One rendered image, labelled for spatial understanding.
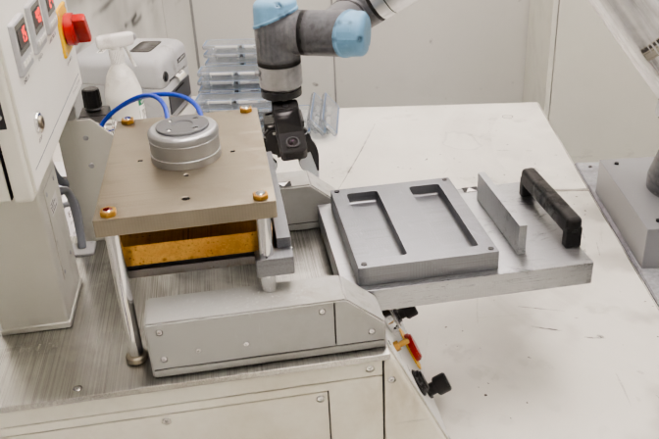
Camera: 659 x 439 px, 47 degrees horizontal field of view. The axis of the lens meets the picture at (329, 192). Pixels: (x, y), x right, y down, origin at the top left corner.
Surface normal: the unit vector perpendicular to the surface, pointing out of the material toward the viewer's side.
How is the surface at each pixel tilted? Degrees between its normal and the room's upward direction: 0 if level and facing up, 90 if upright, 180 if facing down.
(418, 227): 0
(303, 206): 90
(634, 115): 90
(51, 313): 90
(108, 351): 0
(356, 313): 90
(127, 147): 0
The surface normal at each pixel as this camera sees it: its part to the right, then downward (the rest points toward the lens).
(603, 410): -0.04, -0.89
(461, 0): -0.04, 0.45
